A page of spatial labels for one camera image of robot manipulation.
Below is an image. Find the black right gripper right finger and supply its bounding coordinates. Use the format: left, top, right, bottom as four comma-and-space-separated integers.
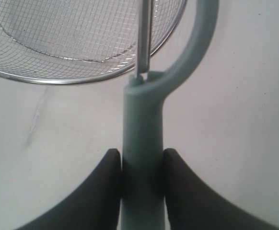
163, 149, 278, 230

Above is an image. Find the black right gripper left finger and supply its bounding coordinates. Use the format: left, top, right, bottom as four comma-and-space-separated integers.
20, 149, 122, 230

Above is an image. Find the teal handled peeler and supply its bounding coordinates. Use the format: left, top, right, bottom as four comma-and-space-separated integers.
121, 0, 219, 230

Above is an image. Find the oval wire mesh basket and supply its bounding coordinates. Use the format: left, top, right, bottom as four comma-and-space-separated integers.
0, 0, 186, 85

